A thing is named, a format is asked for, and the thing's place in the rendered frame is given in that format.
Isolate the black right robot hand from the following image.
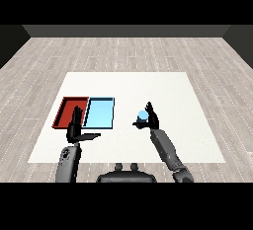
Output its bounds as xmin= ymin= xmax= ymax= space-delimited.
xmin=131 ymin=101 xmax=160 ymax=130

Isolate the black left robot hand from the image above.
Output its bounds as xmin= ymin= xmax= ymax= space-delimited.
xmin=65 ymin=105 xmax=102 ymax=144

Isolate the small blue can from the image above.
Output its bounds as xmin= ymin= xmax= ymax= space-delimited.
xmin=136 ymin=110 xmax=150 ymax=124

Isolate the red shallow open box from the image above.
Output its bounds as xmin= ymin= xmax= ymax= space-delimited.
xmin=51 ymin=96 xmax=90 ymax=130

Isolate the light blue shallow open box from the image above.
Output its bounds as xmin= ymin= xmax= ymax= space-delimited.
xmin=81 ymin=97 xmax=116 ymax=130

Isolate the dark grey robot body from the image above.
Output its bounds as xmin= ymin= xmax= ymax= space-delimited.
xmin=96 ymin=163 xmax=158 ymax=184

